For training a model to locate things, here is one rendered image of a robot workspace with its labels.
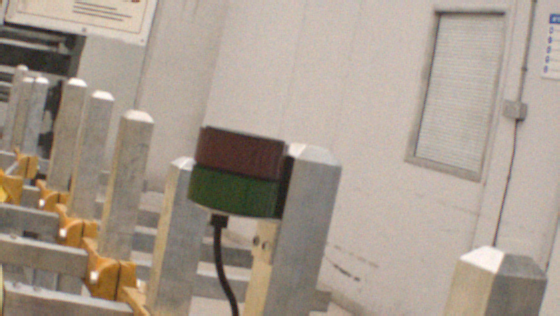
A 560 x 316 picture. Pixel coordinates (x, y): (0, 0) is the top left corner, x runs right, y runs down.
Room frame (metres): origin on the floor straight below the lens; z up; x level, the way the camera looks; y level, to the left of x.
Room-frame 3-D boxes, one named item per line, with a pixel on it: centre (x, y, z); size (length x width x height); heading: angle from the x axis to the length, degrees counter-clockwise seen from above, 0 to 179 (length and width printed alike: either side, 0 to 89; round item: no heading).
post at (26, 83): (2.29, 0.63, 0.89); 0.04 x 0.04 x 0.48; 22
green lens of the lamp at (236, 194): (0.65, 0.02, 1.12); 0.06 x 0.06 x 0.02
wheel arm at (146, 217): (1.68, 0.25, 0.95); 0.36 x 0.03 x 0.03; 112
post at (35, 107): (2.06, 0.54, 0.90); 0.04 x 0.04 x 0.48; 22
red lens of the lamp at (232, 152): (0.65, 0.02, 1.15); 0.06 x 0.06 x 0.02
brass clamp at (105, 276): (1.15, 0.17, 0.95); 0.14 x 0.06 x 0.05; 22
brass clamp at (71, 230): (1.39, 0.27, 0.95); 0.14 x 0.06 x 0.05; 22
